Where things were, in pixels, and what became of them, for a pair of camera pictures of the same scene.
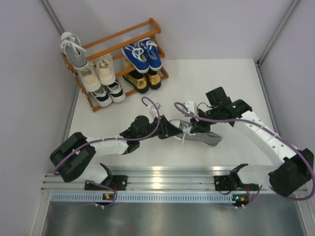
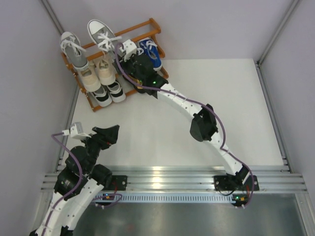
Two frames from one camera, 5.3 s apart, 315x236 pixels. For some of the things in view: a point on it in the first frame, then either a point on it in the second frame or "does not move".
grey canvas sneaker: (72, 46) does not move
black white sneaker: (116, 93) does not move
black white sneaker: (102, 98) does not move
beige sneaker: (105, 64) does not move
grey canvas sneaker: (211, 139) → (103, 37)
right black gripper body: (211, 114) → (128, 66)
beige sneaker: (90, 78) does not move
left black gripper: (166, 129) → (109, 135)
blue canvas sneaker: (152, 52) does not move
